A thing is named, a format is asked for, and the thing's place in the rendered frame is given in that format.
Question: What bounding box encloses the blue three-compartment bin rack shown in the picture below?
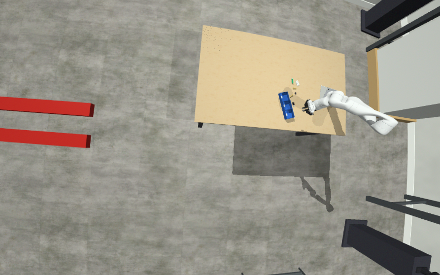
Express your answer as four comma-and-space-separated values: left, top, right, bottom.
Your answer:
278, 92, 295, 120

